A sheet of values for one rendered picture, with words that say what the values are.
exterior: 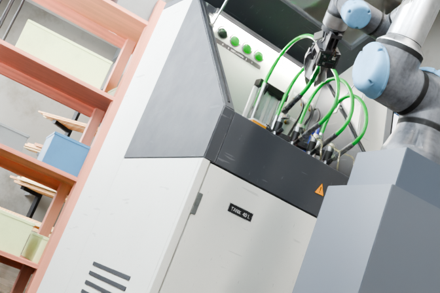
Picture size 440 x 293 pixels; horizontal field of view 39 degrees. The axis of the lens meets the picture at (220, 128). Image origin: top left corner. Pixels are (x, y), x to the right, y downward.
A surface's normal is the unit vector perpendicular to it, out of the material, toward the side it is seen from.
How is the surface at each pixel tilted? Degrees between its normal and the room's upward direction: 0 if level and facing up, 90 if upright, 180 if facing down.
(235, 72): 90
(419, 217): 90
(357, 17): 132
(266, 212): 90
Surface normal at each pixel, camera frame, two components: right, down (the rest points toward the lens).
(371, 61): -0.89, -0.31
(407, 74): 0.46, 0.11
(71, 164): 0.39, -0.11
